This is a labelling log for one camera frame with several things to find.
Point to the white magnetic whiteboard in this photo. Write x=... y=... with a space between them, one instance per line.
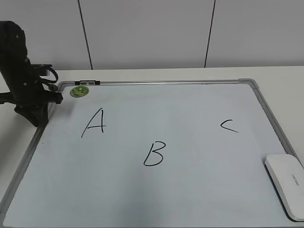
x=144 y=155

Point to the green round magnet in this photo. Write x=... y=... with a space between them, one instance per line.
x=79 y=91

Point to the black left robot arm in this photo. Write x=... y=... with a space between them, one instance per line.
x=13 y=50

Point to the white whiteboard eraser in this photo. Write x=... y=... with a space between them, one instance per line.
x=287 y=175

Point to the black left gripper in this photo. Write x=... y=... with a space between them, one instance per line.
x=31 y=89

